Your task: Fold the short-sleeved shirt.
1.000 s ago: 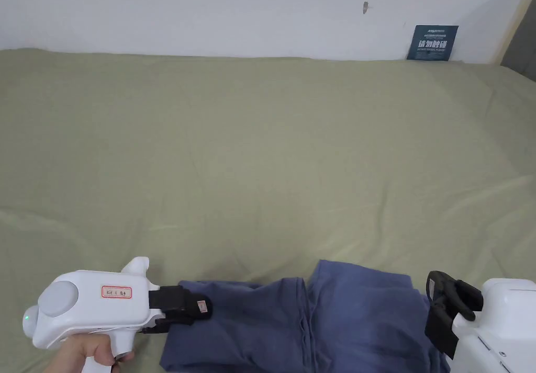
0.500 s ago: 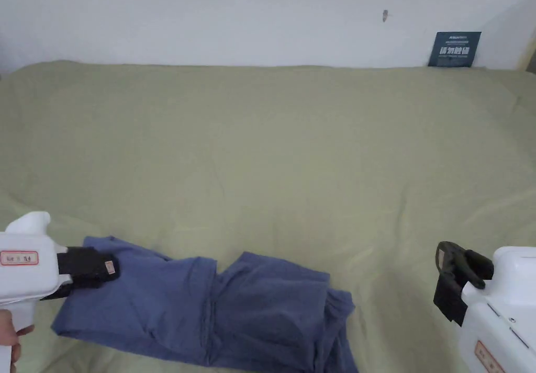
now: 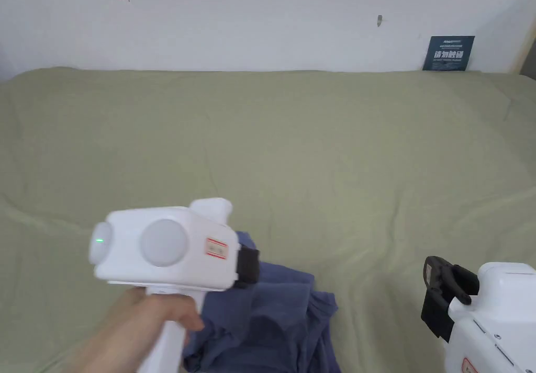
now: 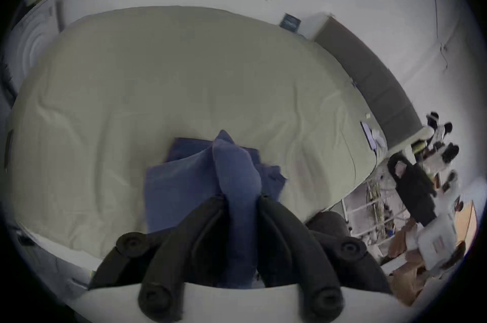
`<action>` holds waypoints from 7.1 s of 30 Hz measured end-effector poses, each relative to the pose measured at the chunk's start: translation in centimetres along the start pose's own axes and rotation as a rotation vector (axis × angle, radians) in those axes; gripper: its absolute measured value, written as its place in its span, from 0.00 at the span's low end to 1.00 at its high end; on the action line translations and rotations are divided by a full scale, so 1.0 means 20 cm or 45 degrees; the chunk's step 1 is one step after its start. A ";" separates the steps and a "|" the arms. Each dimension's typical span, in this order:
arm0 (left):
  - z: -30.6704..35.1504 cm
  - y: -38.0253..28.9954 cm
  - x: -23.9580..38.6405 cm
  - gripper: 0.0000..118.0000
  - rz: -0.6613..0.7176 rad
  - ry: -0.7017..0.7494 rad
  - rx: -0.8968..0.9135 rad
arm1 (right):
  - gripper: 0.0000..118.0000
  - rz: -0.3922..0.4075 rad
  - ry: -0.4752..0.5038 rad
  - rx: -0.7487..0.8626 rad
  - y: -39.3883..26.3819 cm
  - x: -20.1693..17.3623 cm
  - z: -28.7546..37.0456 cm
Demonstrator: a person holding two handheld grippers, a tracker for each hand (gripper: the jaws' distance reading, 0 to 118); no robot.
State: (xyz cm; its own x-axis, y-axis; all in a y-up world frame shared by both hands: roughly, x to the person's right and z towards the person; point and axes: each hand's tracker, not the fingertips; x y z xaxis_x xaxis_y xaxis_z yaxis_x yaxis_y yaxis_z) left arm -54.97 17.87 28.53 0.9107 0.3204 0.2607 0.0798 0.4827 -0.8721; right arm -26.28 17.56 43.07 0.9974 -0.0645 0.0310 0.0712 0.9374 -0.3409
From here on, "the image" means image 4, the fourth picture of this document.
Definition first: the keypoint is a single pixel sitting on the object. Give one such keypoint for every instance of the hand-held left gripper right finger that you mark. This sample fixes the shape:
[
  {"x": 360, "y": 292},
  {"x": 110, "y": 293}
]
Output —
[{"x": 296, "y": 237}]

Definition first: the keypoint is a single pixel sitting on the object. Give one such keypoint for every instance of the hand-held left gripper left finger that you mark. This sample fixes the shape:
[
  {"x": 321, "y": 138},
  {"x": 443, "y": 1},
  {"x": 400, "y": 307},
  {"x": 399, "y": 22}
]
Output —
[{"x": 178, "y": 237}]

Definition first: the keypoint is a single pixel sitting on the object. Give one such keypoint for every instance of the dark blue garment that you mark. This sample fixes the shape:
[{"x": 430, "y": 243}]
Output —
[{"x": 236, "y": 169}]

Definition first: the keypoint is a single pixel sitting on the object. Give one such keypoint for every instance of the black bag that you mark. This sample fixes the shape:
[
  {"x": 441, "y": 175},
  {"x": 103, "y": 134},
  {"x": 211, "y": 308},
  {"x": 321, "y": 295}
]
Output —
[{"x": 414, "y": 192}]

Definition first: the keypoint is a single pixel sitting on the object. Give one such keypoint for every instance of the pile of cartons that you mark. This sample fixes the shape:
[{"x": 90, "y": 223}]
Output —
[{"x": 437, "y": 241}]

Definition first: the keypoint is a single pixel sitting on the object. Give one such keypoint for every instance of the grey padded headboard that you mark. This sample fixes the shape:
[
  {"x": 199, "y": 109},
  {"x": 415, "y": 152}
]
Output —
[{"x": 365, "y": 74}]

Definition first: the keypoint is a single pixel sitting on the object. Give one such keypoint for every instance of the small dark box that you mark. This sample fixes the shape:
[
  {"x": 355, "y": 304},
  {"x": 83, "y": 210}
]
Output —
[{"x": 290, "y": 22}]

